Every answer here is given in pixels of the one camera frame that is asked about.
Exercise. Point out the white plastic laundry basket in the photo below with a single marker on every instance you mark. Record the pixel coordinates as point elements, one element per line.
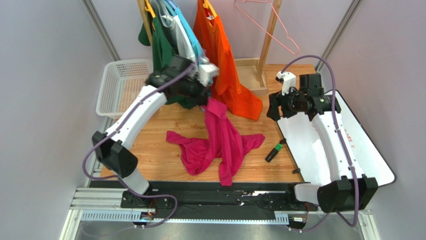
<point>121,83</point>

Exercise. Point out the yellow hanger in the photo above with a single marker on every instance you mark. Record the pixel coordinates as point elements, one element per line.
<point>149,8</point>

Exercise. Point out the small black clip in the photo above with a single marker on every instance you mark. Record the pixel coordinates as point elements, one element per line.
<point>296,171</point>

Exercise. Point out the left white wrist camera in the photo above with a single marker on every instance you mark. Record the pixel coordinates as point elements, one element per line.
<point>206,71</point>

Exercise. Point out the light blue t shirt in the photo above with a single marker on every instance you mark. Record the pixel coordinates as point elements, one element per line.
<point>174,10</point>

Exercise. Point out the magenta t shirt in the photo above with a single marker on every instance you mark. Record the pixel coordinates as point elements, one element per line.
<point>224,142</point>

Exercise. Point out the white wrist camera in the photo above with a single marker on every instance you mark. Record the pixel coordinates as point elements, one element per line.
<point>288,81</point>
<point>206,71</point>

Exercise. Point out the grey t shirt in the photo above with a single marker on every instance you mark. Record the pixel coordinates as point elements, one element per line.
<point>161,10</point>

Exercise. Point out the wooden clothes rack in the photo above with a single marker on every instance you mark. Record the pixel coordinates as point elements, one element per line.
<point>251,70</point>

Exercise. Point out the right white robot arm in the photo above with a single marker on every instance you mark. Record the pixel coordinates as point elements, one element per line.
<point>349,187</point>

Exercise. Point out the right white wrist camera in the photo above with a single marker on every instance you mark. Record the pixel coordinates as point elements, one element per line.
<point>288,81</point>

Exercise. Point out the orange t shirt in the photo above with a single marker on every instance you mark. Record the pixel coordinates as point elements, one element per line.
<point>226,88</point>

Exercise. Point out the white t shirt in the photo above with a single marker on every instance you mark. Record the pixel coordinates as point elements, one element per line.
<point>184,40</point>

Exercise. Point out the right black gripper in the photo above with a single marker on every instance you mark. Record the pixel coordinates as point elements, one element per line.
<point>276,106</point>

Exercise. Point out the green t shirt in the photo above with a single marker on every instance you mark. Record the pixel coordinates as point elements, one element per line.
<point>162,54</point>

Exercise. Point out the green black highlighter marker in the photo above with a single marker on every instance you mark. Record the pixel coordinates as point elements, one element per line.
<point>273,153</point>

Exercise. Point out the white whiteboard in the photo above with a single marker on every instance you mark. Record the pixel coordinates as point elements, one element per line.
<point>318,153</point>

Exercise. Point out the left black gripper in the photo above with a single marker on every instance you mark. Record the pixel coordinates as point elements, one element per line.
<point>201,99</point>

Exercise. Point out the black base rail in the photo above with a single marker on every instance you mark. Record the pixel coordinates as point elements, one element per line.
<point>212,201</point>

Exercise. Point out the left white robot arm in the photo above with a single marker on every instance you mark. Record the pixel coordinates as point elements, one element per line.
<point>181,76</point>

